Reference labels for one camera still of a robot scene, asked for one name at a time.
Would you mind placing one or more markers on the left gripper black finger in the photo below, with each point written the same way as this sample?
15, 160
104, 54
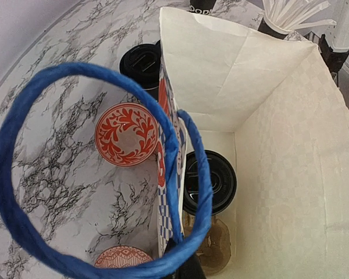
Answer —
190, 269

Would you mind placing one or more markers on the brown cardboard cup carrier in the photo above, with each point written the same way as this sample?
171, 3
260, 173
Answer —
215, 251

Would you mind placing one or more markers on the black paper coffee cup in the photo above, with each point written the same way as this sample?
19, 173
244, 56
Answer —
218, 183

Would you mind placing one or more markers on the black plastic cup lid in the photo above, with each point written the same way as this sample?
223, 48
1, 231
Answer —
221, 183

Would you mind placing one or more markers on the blue checkered paper bag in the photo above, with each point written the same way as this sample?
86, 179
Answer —
251, 129

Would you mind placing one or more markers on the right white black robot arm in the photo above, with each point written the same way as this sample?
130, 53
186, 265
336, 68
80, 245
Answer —
333, 41

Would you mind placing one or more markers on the red geometric ceramic bowl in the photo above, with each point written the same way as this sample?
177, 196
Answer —
118, 257

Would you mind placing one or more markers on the red floral ceramic bowl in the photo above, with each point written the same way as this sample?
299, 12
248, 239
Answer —
126, 134

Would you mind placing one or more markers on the black cup holding straws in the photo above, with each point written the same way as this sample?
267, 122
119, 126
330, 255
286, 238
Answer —
268, 27

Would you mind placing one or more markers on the stack of black paper cups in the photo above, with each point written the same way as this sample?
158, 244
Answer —
203, 7

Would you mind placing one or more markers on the bundle of white wrapped straws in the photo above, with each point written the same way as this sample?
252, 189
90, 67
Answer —
287, 16

